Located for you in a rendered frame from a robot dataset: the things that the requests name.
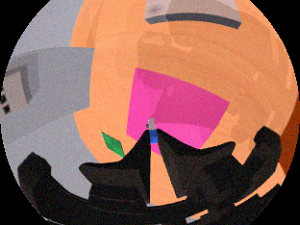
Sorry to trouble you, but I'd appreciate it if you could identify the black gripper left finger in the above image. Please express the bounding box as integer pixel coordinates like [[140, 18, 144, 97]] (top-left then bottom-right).
[[78, 129, 151, 204]]

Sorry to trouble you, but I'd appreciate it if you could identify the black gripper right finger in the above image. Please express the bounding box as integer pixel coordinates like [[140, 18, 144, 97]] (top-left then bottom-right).
[[157, 128, 236, 198]]

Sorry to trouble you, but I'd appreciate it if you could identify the green flat square patch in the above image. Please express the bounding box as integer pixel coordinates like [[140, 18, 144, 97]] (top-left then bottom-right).
[[101, 132, 124, 158]]

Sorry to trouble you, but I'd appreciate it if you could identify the magenta square patch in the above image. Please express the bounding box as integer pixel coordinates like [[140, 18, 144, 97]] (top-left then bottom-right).
[[127, 67, 230, 150]]

